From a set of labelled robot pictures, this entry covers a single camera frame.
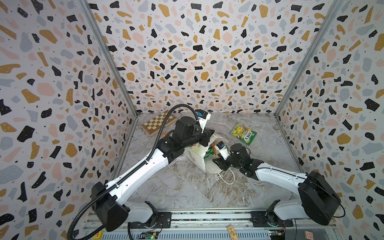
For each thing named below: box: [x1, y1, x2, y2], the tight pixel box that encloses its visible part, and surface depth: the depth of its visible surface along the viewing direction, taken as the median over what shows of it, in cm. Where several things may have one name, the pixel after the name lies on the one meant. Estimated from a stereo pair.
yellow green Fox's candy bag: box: [230, 123, 258, 146], surface depth 108 cm
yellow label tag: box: [93, 231, 104, 240], surface depth 70 cm
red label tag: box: [304, 230, 314, 240], surface depth 71 cm
